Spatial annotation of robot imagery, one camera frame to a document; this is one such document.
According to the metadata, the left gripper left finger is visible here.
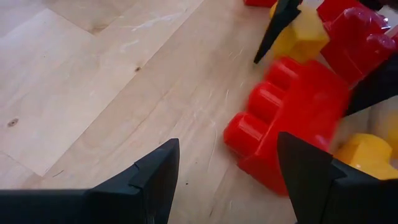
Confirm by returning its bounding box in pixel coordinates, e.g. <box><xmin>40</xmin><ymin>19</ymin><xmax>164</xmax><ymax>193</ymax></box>
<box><xmin>0</xmin><ymin>138</ymin><xmax>180</xmax><ymax>224</ymax></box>

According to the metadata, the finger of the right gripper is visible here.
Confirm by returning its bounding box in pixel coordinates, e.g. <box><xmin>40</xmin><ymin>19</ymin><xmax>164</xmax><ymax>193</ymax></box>
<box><xmin>253</xmin><ymin>0</ymin><xmax>302</xmax><ymax>65</ymax></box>
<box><xmin>345</xmin><ymin>54</ymin><xmax>398</xmax><ymax>118</ymax></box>

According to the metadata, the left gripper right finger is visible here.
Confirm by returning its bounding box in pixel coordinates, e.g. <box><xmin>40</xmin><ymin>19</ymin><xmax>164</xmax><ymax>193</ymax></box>
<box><xmin>277</xmin><ymin>131</ymin><xmax>398</xmax><ymax>224</ymax></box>

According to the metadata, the yellow one-stud block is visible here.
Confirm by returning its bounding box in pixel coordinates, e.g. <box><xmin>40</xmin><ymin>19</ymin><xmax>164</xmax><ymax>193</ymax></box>
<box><xmin>269</xmin><ymin>2</ymin><xmax>330</xmax><ymax>64</ymax></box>
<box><xmin>334</xmin><ymin>118</ymin><xmax>398</xmax><ymax>181</ymax></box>

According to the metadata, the red two-stud block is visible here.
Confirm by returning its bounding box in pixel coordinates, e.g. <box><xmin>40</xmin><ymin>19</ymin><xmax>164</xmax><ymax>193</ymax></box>
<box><xmin>244</xmin><ymin>0</ymin><xmax>277</xmax><ymax>7</ymax></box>
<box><xmin>317</xmin><ymin>0</ymin><xmax>397</xmax><ymax>86</ymax></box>

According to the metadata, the red four-stud block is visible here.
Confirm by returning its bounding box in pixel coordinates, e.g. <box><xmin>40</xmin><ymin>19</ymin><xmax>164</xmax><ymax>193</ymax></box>
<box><xmin>223</xmin><ymin>57</ymin><xmax>352</xmax><ymax>197</ymax></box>

